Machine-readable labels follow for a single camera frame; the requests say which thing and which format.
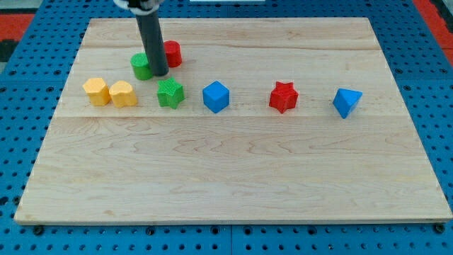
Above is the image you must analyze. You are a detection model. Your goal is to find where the red cylinder block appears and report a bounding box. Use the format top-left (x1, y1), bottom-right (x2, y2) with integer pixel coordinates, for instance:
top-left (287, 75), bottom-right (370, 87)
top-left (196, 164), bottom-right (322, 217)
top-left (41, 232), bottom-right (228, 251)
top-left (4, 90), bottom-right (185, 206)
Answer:
top-left (164, 40), bottom-right (183, 68)

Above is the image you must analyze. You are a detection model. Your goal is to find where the red star block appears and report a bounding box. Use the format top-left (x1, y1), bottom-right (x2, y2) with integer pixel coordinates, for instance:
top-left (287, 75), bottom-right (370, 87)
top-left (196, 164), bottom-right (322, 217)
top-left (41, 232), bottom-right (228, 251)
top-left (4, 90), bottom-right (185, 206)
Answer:
top-left (269, 81), bottom-right (299, 113)

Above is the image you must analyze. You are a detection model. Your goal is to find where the green star block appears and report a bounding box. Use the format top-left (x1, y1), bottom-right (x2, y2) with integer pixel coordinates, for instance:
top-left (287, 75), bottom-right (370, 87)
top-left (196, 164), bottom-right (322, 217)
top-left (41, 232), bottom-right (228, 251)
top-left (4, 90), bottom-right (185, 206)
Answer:
top-left (157, 77), bottom-right (185, 109)

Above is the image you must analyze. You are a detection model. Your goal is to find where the blue cube block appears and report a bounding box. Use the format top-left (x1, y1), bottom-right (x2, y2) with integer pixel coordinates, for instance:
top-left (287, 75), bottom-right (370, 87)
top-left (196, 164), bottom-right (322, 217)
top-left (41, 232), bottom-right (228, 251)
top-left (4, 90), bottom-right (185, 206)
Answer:
top-left (202, 81), bottom-right (230, 113)

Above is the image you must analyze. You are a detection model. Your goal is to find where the light wooden board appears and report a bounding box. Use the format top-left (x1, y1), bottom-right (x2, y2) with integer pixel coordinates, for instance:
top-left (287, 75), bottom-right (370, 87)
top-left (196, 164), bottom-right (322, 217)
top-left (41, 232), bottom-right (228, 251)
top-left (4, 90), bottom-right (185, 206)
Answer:
top-left (15, 18), bottom-right (452, 225)

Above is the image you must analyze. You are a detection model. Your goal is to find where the green cylinder block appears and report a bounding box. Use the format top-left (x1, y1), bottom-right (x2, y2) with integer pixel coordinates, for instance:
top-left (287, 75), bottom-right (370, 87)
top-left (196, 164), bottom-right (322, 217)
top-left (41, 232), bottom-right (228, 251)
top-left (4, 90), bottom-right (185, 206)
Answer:
top-left (130, 52), bottom-right (153, 81)

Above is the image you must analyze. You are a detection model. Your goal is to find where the yellow heart block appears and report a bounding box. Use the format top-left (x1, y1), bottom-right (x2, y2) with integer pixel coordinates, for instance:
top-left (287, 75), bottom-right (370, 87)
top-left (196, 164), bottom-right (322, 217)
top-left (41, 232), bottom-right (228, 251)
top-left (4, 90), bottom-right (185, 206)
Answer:
top-left (109, 81), bottom-right (138, 108)

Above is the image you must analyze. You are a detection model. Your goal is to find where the blue triangle block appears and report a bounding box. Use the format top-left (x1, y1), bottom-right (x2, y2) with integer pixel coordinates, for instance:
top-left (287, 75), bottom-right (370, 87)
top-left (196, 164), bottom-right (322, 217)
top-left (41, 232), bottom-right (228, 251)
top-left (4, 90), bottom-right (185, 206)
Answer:
top-left (333, 89), bottom-right (362, 119)

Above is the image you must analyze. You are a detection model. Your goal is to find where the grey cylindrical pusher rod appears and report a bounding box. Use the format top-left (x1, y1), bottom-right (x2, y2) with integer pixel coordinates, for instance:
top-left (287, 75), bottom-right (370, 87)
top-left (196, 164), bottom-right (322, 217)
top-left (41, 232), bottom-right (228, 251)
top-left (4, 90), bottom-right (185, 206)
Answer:
top-left (136, 11), bottom-right (169, 77)

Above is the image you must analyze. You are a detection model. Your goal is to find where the yellow hexagon block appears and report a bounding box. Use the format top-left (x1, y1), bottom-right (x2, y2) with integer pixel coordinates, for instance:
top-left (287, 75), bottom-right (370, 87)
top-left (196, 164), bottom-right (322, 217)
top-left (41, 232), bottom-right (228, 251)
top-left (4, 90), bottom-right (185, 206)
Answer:
top-left (83, 78), bottom-right (110, 106)

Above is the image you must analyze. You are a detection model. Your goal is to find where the white rod mount collar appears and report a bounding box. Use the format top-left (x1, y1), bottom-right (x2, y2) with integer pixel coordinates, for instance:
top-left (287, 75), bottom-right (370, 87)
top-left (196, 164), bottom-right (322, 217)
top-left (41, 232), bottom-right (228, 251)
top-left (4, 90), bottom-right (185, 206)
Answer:
top-left (113, 0), bottom-right (164, 16)

